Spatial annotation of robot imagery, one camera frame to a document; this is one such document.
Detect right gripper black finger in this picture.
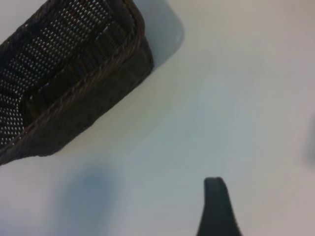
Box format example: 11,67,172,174
196,176,243,236

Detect dark brown woven basket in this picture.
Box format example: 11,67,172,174
0,0,155,166

